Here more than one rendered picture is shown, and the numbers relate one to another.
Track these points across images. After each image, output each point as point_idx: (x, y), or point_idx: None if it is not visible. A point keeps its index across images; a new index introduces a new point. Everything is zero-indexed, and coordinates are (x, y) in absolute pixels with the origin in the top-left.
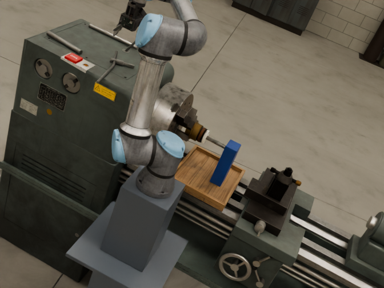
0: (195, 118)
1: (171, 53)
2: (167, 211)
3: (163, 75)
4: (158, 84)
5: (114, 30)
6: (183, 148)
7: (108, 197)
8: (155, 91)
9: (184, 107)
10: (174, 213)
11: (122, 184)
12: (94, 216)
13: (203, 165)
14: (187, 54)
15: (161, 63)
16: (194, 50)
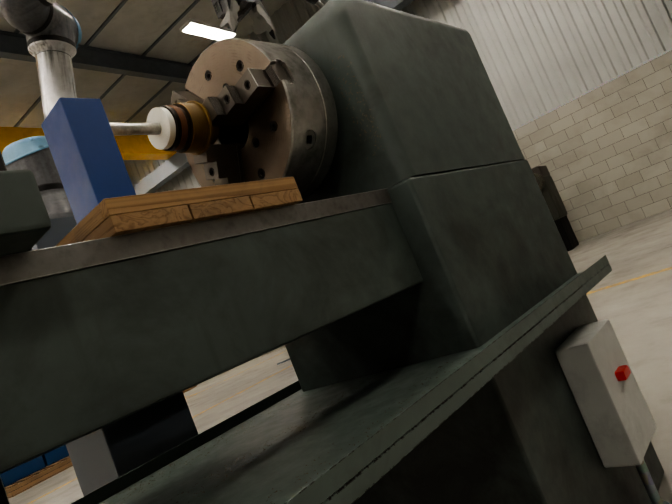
0: (220, 93)
1: (26, 37)
2: None
3: (289, 39)
4: (39, 81)
5: (257, 31)
6: (3, 150)
7: (299, 351)
8: (40, 92)
9: (215, 84)
10: (289, 436)
11: (342, 337)
12: (292, 388)
13: None
14: (11, 24)
15: (34, 56)
16: (2, 14)
